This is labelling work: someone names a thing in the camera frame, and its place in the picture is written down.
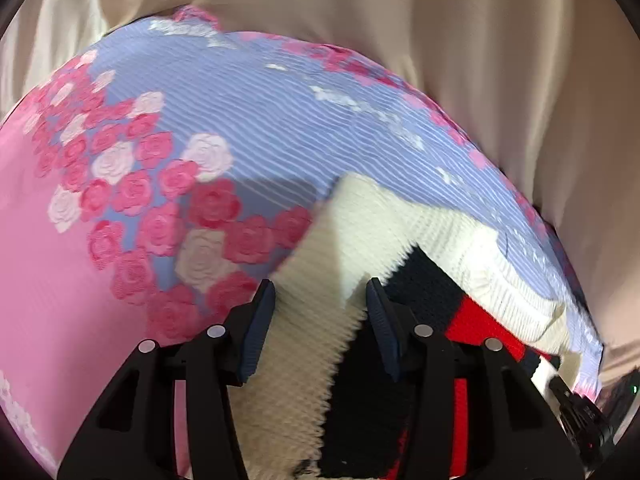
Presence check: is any white red black knit sweater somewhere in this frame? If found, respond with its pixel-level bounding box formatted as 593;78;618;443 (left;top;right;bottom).
232;174;580;479

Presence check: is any pink floral bed sheet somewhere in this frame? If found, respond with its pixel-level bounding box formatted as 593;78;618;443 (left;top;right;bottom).
1;8;602;479

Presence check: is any beige curtain backdrop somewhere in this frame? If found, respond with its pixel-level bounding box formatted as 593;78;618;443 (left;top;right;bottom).
1;0;639;382

